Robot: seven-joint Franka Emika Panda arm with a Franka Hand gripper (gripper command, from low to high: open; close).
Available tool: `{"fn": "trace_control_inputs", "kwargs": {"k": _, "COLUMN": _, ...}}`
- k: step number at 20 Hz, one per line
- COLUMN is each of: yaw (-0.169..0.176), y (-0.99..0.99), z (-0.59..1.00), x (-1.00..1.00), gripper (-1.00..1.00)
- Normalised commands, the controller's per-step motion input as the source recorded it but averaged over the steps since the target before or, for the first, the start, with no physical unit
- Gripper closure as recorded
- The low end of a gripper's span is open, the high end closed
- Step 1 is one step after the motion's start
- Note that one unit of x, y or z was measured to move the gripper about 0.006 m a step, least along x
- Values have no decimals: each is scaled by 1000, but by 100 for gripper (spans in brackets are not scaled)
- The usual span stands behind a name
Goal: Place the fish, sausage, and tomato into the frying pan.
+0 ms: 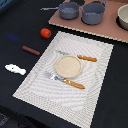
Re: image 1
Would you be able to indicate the red toy tomato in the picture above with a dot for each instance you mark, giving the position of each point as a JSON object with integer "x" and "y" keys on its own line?
{"x": 46, "y": 33}

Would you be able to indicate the white toy fish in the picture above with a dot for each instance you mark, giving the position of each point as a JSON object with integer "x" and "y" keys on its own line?
{"x": 15, "y": 69}

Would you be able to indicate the beige round plate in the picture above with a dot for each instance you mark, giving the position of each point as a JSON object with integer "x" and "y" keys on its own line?
{"x": 68, "y": 66}

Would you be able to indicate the grey cooking pot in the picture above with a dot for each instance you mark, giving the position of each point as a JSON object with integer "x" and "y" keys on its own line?
{"x": 92, "y": 13}

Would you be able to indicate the brown wooden board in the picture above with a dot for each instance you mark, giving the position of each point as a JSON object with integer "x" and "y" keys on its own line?
{"x": 108, "y": 28}

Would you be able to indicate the beige bowl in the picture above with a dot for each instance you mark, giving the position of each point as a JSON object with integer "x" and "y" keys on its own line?
{"x": 123, "y": 16}

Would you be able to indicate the fork with orange handle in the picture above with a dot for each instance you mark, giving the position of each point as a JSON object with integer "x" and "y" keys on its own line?
{"x": 69, "y": 82}

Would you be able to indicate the knife with orange handle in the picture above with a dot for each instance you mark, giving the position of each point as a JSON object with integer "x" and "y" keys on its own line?
{"x": 79, "y": 56}

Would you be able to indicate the grey frying pan with handle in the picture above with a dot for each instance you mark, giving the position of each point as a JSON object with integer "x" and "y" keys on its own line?
{"x": 68, "y": 10}

